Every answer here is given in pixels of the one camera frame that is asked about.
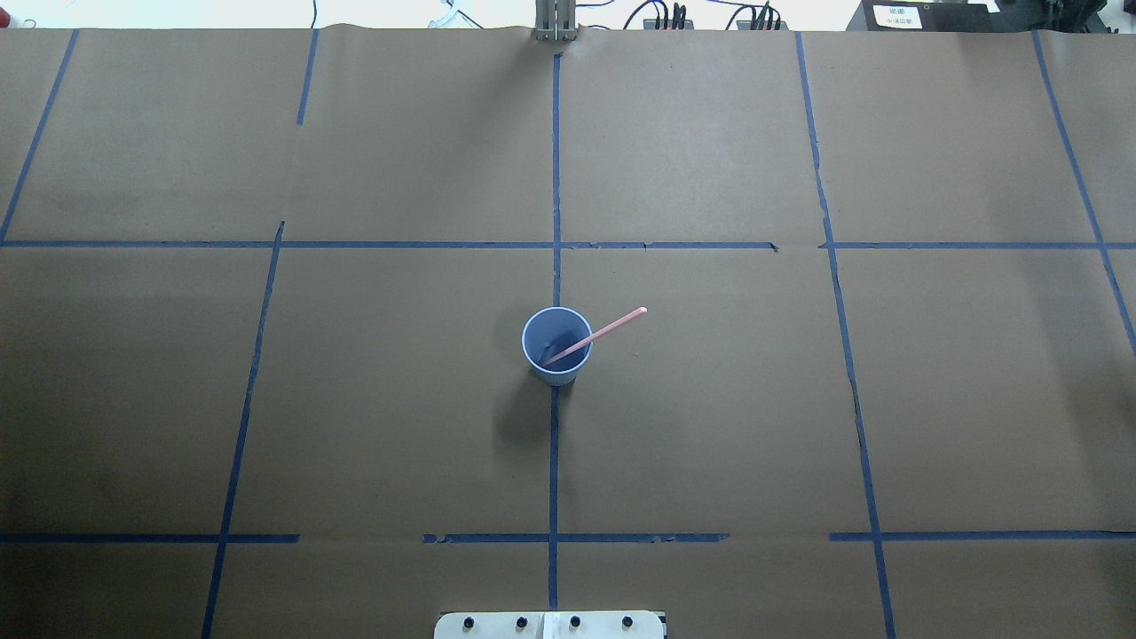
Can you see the pink chopstick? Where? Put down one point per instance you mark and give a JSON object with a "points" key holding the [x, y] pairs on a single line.
{"points": [[596, 335]]}

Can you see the blue ribbed plastic cup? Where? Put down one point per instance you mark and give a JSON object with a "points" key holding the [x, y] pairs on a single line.
{"points": [[549, 332]]}

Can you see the black box with white label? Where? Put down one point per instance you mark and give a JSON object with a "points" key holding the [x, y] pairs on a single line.
{"points": [[921, 16]]}

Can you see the aluminium frame post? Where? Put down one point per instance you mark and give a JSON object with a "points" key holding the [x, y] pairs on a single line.
{"points": [[555, 21]]}

